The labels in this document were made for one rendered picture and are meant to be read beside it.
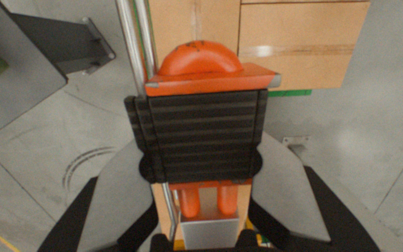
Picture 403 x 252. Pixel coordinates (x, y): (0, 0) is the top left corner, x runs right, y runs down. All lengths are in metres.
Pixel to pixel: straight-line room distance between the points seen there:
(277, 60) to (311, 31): 0.19
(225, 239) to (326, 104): 1.82
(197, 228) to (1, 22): 0.88
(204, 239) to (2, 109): 1.00
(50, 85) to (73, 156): 1.42
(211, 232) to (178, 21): 0.80
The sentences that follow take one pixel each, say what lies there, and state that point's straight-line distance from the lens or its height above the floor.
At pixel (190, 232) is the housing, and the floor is 1.29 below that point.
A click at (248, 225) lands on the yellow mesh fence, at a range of 1.81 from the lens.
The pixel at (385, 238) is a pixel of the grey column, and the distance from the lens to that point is 1.51.
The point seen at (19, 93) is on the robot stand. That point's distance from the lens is 0.98.
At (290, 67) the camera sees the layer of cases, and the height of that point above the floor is 0.54.
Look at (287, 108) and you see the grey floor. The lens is 1.73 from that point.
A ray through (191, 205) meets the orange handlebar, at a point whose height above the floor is 1.29.
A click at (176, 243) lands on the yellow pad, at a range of 0.55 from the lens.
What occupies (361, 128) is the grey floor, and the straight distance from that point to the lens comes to 2.39.
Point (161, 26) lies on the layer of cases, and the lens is 0.86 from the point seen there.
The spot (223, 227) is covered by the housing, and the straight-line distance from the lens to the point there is 0.20.
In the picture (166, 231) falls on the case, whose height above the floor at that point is 0.95.
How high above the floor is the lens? 1.39
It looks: 62 degrees down
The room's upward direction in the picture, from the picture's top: 176 degrees clockwise
